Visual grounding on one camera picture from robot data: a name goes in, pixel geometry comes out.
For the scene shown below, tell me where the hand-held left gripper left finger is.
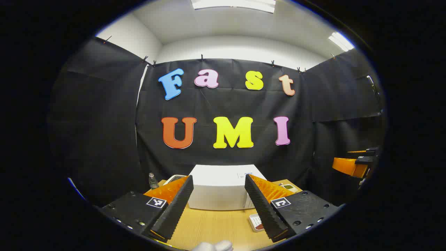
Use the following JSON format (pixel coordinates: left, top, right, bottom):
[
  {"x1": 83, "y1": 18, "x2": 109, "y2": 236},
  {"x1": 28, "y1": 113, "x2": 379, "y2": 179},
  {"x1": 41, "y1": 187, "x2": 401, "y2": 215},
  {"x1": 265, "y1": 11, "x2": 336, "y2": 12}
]
[{"x1": 101, "y1": 175, "x2": 194, "y2": 242}]

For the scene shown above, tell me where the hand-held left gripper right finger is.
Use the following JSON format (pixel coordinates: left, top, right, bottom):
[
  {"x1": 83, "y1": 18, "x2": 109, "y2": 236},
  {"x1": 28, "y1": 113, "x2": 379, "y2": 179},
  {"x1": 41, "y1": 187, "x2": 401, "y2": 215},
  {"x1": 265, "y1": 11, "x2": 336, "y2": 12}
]
[{"x1": 245, "y1": 174, "x2": 340, "y2": 242}]

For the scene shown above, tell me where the white microwave oven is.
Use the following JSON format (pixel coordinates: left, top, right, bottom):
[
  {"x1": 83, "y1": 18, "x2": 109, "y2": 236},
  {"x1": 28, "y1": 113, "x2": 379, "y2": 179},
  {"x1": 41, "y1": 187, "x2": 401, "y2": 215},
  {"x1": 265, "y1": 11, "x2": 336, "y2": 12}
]
[{"x1": 188, "y1": 165, "x2": 267, "y2": 211}]

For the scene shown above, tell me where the white rectangular tray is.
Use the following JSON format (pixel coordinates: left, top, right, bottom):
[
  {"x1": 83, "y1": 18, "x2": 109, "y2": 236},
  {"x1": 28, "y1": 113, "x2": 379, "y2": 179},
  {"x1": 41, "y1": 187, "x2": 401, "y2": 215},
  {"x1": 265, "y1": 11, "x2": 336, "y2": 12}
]
[{"x1": 248, "y1": 213, "x2": 266, "y2": 233}]

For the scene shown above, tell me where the white toaster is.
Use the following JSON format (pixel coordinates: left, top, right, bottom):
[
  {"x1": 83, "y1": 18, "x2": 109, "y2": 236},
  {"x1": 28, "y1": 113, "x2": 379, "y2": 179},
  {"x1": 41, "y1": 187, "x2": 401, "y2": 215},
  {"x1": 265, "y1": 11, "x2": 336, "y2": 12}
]
[{"x1": 163, "y1": 174, "x2": 189, "y2": 185}]

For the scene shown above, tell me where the white soft object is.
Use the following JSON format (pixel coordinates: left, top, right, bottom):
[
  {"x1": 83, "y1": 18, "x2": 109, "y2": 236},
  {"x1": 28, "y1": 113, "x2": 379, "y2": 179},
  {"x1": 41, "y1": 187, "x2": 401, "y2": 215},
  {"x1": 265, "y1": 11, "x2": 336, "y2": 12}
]
[{"x1": 191, "y1": 240, "x2": 233, "y2": 251}]

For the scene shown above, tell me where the silver metal pole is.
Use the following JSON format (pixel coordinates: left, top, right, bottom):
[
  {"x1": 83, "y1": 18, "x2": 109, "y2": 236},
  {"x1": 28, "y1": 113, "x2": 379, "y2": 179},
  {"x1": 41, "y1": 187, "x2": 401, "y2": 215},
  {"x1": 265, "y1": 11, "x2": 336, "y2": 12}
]
[{"x1": 366, "y1": 75, "x2": 383, "y2": 116}]

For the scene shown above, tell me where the black backdrop cloth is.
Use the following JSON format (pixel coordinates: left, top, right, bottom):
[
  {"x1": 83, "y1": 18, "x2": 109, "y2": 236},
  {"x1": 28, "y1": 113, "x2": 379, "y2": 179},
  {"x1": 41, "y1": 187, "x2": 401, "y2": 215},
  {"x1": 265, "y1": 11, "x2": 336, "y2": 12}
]
[{"x1": 49, "y1": 37, "x2": 385, "y2": 206}]

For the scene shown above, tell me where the small ceiling light panel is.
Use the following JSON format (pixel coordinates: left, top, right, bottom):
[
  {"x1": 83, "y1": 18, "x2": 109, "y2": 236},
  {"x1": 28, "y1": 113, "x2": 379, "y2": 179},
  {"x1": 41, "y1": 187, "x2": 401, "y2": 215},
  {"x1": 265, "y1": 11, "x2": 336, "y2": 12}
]
[{"x1": 328, "y1": 32, "x2": 355, "y2": 52}]

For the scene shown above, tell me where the row of black cloth clips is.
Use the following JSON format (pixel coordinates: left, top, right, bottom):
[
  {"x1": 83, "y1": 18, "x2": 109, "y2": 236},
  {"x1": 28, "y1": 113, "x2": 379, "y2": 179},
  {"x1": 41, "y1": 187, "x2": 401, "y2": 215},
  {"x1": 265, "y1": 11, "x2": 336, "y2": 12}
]
[{"x1": 104, "y1": 35, "x2": 337, "y2": 74}]

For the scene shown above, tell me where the long ceiling light panel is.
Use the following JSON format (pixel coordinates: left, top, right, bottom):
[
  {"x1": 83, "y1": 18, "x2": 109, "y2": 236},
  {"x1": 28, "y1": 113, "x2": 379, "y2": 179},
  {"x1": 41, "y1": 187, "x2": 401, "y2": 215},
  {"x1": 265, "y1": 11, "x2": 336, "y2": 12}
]
[{"x1": 190, "y1": 0, "x2": 277, "y2": 14}]

